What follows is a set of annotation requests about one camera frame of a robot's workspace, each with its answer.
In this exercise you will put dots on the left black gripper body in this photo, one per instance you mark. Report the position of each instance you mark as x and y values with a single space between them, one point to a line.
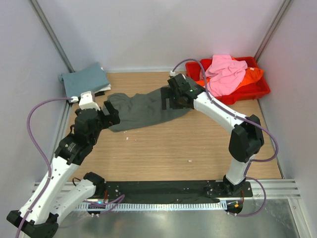
103 122

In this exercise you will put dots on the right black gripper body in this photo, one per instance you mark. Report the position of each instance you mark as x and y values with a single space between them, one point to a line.
175 102

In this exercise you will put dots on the grey t shirt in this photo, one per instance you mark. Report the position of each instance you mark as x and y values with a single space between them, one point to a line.
141 110

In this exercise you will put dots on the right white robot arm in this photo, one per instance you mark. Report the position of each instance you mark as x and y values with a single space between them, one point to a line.
246 139

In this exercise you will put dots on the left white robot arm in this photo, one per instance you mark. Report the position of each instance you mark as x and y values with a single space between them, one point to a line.
42 214

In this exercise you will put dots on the folded black t shirt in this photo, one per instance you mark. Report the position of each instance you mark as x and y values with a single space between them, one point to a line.
100 93

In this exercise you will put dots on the folded blue t shirt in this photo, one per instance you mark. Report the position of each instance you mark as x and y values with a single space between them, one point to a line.
77 82

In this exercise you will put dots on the pink t shirt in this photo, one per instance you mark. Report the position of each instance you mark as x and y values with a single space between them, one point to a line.
225 74

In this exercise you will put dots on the orange t shirt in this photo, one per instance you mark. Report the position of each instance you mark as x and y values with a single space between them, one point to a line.
252 77

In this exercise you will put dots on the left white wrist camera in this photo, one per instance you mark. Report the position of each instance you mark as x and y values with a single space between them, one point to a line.
86 101

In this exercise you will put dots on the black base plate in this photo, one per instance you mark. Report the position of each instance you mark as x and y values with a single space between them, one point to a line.
174 192

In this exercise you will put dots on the slotted cable duct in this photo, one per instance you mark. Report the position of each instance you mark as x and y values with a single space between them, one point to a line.
222 205

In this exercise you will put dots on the aluminium front rail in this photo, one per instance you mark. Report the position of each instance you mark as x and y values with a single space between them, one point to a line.
275 189

